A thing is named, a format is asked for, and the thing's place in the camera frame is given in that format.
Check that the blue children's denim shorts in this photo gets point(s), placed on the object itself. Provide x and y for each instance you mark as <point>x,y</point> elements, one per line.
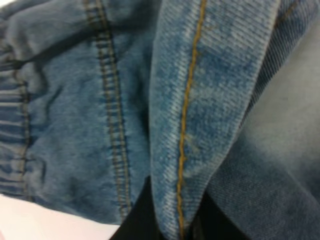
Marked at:
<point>202,96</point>

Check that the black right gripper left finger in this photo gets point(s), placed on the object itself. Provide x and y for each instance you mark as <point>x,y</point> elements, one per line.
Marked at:
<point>140,224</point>

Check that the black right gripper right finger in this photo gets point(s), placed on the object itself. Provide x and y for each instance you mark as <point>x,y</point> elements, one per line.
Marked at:
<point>210,223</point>

